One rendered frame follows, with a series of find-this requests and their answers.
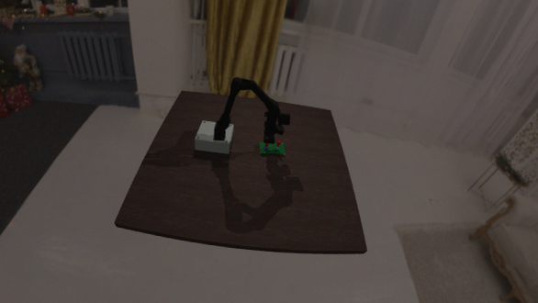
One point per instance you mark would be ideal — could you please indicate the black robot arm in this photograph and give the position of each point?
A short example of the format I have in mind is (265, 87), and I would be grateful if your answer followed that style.
(272, 106)

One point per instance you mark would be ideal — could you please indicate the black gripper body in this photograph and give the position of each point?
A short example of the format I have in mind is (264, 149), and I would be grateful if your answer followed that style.
(269, 137)

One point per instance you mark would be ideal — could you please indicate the green circuit board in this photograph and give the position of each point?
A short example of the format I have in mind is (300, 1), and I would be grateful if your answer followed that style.
(276, 148)

